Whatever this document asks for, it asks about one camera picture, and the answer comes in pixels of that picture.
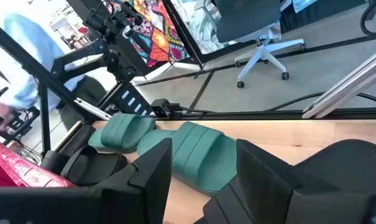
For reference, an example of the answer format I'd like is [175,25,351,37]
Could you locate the red plastic bin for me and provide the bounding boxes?
[0,139,77,188]

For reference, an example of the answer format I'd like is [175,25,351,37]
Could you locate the black frame post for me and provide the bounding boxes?
[38,79,52,158]

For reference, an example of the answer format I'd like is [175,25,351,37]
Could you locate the colourful patterned cloth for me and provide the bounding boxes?
[106,0,191,68]

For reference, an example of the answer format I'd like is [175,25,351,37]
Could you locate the office chair with white base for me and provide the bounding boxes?
[212,0,308,90]

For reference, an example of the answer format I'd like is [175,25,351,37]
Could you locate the person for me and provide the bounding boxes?
[0,12,108,131]

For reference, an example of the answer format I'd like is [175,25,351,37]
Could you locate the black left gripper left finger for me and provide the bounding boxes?
[89,138,173,224]

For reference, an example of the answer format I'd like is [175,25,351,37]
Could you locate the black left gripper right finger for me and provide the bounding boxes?
[203,139,341,224]

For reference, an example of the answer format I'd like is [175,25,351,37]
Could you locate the silver aluminium extrusion bar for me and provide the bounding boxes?
[301,45,376,119]

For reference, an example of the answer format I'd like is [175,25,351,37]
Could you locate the black control box white labels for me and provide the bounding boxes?
[96,82,155,116]

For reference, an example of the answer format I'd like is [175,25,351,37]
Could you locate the black frame rail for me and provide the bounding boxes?
[153,107,376,121]

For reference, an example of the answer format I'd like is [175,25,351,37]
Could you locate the small black camera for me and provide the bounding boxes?
[150,98,183,119]

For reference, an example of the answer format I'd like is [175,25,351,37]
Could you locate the green rubber slide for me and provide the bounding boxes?
[88,112,157,154]
[137,121,238,197]

